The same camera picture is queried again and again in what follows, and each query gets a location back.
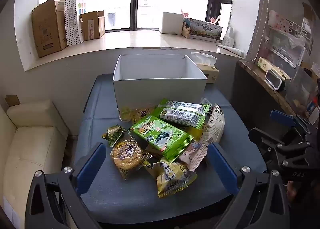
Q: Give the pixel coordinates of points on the white tube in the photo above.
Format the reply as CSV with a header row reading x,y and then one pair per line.
x,y
232,49

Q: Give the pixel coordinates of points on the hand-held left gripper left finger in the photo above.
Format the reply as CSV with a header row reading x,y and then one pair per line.
x,y
91,167

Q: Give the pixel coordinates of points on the large brown cardboard box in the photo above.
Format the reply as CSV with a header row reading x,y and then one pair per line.
x,y
47,29

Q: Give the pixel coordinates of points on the small green pea packet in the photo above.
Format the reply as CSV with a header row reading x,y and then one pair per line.
x,y
113,135

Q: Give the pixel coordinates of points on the cream pink snack packet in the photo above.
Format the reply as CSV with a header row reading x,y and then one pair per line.
x,y
193,155

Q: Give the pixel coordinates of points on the landscape printed box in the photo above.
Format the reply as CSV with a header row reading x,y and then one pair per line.
x,y
205,30

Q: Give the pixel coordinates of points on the black window frame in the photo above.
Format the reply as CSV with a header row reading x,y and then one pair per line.
x,y
134,6

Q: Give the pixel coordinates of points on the cream leather sofa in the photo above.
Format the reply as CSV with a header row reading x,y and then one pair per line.
x,y
30,149

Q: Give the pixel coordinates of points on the wooden shelf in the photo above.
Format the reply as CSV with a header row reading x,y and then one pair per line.
x,y
252,71

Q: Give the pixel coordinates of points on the white cardboard box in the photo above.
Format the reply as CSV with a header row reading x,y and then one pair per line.
x,y
160,86

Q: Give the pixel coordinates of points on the white foam box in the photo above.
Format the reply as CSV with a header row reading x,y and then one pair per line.
x,y
171,23

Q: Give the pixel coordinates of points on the white plastic bottle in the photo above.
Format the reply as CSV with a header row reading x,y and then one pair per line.
x,y
228,39

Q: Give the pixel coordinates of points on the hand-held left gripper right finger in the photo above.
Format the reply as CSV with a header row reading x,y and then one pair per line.
x,y
222,169

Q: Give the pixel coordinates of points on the white dotted paper bag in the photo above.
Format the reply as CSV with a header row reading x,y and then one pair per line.
x,y
73,19

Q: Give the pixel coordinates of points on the clear plastic organizer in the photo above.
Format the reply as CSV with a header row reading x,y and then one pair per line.
x,y
287,39

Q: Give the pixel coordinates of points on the long green white-label packet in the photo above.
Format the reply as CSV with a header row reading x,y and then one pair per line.
x,y
182,114

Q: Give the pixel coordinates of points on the person's right hand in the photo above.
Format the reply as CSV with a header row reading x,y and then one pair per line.
x,y
293,191

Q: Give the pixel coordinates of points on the small open cardboard box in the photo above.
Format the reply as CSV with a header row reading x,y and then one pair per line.
x,y
91,27

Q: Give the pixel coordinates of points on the white black desk clock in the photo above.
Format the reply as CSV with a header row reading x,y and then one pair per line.
x,y
275,80

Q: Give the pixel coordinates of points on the white packet with brown food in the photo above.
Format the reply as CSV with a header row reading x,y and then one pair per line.
x,y
215,126

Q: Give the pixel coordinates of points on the pink clip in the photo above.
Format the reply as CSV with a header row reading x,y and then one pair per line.
x,y
185,13
215,19

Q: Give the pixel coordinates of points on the yellow-green chip packet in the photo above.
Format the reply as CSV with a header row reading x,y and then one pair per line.
x,y
171,176

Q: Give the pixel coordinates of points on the green seaweed snack packet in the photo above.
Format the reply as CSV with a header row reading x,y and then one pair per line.
x,y
160,135

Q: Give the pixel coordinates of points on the beige tissue box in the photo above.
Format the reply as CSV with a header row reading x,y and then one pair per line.
x,y
208,69

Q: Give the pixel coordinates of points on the brown cardboard piece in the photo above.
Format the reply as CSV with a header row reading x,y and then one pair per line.
x,y
12,100

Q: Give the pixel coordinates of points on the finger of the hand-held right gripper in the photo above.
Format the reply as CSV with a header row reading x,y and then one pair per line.
x,y
275,147
282,117

